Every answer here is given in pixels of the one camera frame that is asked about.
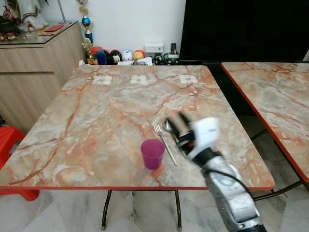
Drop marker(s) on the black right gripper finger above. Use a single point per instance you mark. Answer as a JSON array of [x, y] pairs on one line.
[[174, 127], [186, 123]]

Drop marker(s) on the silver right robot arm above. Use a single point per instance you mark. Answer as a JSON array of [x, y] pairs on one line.
[[231, 198]]

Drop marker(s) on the silver metal spoon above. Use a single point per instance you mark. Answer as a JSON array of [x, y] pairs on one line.
[[168, 126]]

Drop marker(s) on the silver metal fork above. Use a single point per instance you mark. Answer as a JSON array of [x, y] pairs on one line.
[[164, 141]]

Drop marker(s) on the purple plastic cup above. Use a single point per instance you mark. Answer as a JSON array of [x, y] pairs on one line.
[[152, 154]]

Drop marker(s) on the white paper label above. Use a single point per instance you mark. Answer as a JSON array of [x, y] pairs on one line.
[[188, 79], [102, 80], [139, 79]]

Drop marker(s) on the green mug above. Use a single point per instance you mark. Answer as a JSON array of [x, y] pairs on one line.
[[172, 58]]

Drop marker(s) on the white paper sheets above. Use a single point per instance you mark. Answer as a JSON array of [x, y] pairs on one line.
[[142, 61]]

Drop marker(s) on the orange round doll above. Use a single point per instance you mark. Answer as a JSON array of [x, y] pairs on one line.
[[139, 54]]

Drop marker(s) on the white round doll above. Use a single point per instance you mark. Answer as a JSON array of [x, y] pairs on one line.
[[127, 54]]

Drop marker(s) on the marble top folding table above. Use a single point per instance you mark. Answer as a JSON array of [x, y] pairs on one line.
[[275, 92], [87, 125]]

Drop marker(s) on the black round doll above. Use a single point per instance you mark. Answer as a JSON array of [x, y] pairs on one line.
[[114, 56]]

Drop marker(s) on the blue cup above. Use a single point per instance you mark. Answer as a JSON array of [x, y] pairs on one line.
[[101, 58]]

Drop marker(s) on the black television screen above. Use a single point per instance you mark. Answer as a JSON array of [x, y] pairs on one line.
[[241, 29]]

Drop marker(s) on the small gold trophy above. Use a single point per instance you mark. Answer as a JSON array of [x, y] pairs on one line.
[[89, 50]]

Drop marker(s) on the tall blue gold trophy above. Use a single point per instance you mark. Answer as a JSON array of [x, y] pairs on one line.
[[86, 21]]

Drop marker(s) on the light wooden cabinet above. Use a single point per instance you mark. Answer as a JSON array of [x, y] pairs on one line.
[[34, 77]]

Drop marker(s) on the flat red box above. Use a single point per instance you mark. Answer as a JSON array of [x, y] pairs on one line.
[[54, 28]]

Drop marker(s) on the red plastic stool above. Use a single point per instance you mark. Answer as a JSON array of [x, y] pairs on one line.
[[9, 140]]

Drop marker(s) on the white robed figurine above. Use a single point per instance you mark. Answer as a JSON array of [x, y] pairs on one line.
[[31, 14]]

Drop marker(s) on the dark ornate figurine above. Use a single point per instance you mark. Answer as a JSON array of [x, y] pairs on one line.
[[8, 24]]

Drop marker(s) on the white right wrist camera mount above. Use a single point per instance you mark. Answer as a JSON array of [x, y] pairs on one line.
[[205, 133]]

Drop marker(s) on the white wall socket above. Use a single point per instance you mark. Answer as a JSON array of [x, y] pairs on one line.
[[154, 48]]

